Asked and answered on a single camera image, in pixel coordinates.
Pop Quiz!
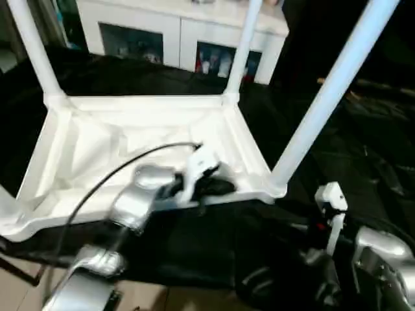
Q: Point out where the black stand strut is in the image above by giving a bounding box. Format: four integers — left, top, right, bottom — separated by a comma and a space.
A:
0, 249, 43, 286

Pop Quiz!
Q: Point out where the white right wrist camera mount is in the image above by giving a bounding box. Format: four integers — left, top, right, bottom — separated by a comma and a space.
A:
314, 181, 350, 260

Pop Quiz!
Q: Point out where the white plastic table leg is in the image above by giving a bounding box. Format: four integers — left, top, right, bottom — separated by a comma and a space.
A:
272, 0, 401, 198
223, 0, 263, 98
0, 186, 16, 224
6, 0, 69, 98

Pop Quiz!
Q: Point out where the white plastic table top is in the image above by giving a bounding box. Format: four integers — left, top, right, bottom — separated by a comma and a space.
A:
0, 93, 288, 242

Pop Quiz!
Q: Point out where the white cabinet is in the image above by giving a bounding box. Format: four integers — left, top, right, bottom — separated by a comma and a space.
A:
77, 0, 289, 85

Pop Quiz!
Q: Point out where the black mat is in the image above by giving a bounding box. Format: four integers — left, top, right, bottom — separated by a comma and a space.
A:
0, 45, 415, 311

